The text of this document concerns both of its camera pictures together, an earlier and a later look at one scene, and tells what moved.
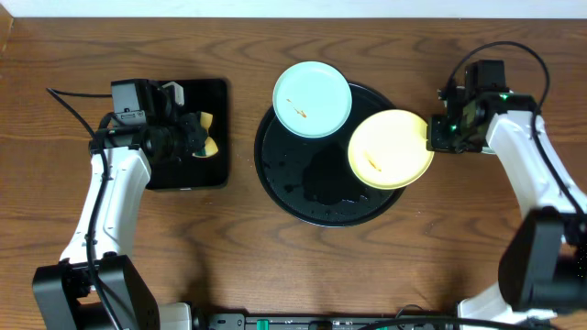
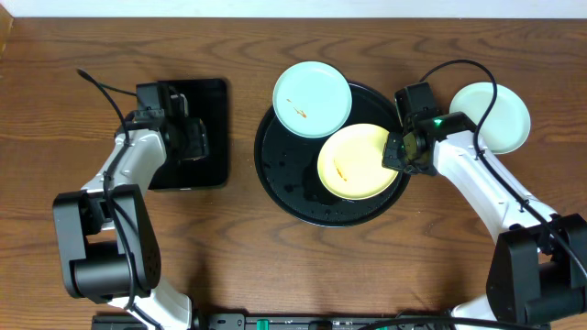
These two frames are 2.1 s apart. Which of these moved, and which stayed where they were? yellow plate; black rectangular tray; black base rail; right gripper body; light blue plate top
Moved: yellow plate; right gripper body
Stayed: black rectangular tray; black base rail; light blue plate top
